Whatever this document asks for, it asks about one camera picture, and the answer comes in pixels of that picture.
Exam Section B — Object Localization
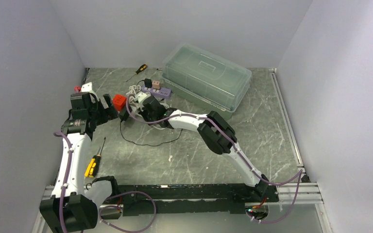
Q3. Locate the red cube socket adapter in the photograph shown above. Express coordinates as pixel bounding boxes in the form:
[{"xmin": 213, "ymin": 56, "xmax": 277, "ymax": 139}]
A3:
[{"xmin": 112, "ymin": 94, "xmax": 127, "ymax": 112}]

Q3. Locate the black thin adapter cable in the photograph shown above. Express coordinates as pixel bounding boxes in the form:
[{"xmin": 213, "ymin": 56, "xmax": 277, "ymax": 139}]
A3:
[{"xmin": 119, "ymin": 120, "xmax": 183, "ymax": 147}]

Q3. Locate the purple power strip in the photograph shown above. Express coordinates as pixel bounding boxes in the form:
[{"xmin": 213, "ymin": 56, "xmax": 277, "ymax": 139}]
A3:
[{"xmin": 141, "ymin": 85, "xmax": 172, "ymax": 99}]

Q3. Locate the pink usb charger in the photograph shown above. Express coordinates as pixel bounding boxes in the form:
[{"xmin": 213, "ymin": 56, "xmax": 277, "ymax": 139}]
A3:
[{"xmin": 152, "ymin": 81, "xmax": 161, "ymax": 90}]

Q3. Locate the black power adapter plug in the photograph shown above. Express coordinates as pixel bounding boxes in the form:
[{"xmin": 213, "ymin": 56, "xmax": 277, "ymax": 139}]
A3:
[{"xmin": 144, "ymin": 79, "xmax": 153, "ymax": 88}]

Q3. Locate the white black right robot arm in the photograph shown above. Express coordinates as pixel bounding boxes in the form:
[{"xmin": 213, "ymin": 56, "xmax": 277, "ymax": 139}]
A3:
[{"xmin": 137, "ymin": 95, "xmax": 279, "ymax": 202}]

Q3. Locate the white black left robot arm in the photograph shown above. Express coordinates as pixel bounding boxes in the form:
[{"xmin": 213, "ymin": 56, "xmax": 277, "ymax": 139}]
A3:
[{"xmin": 39, "ymin": 92, "xmax": 120, "ymax": 233}]

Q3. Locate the small orange black screwdriver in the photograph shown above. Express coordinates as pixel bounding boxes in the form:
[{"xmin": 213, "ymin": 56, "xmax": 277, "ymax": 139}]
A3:
[{"xmin": 126, "ymin": 64, "xmax": 148, "ymax": 82}]

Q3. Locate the translucent plastic storage box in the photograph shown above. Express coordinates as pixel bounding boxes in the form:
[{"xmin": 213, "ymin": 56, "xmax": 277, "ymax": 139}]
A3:
[{"xmin": 162, "ymin": 43, "xmax": 252, "ymax": 119}]

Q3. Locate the yellow black screwdriver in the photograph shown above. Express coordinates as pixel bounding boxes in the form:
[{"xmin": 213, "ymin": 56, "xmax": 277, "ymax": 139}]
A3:
[{"xmin": 85, "ymin": 137, "xmax": 106, "ymax": 178}]

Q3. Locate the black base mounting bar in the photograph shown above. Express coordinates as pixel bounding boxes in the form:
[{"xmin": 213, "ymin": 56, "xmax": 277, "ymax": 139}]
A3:
[{"xmin": 103, "ymin": 183, "xmax": 279, "ymax": 216}]

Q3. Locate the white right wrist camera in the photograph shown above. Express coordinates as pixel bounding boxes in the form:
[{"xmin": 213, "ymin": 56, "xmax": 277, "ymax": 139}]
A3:
[{"xmin": 136, "ymin": 92, "xmax": 151, "ymax": 108}]

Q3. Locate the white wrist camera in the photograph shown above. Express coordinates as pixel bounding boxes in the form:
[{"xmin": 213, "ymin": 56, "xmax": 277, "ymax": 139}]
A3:
[
  {"xmin": 136, "ymin": 92, "xmax": 151, "ymax": 108},
  {"xmin": 80, "ymin": 82, "xmax": 93, "ymax": 93}
]

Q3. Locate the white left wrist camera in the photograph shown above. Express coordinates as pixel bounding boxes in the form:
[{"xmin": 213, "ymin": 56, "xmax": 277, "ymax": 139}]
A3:
[{"xmin": 80, "ymin": 82, "xmax": 93, "ymax": 93}]

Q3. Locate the white purple strip cord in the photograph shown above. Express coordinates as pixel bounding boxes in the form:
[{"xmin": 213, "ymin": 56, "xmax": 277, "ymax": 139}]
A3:
[{"xmin": 126, "ymin": 84, "xmax": 144, "ymax": 103}]

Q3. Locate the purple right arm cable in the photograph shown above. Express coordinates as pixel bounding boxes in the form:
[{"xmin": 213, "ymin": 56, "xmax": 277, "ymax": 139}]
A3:
[{"xmin": 125, "ymin": 96, "xmax": 304, "ymax": 225}]

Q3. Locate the aluminium table edge rail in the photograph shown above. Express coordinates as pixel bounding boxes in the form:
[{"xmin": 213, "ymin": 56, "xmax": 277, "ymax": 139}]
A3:
[{"xmin": 268, "ymin": 68, "xmax": 304, "ymax": 167}]

